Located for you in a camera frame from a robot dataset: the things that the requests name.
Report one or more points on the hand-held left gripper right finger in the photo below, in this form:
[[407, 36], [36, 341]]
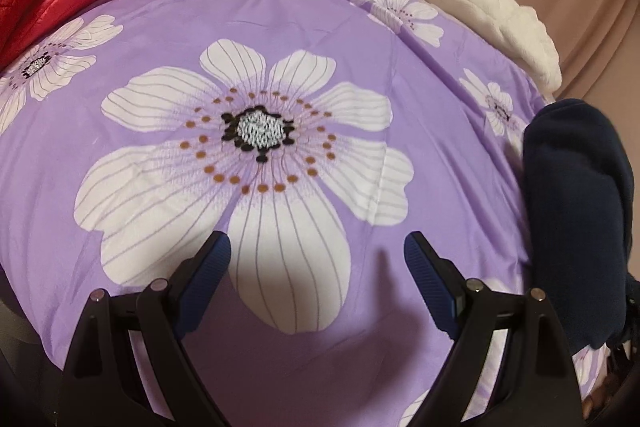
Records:
[[430, 277]]

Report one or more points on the white plush goose toy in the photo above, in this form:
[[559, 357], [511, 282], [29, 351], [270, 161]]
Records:
[[490, 2]]

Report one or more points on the purple floral duvet cover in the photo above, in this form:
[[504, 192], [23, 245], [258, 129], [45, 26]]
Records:
[[350, 32]]

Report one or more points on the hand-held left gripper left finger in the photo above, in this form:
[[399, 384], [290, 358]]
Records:
[[205, 277]]

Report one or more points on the navy fleece jacket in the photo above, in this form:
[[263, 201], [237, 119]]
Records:
[[575, 207]]

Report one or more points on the person's right hand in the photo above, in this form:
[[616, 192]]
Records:
[[600, 394]]

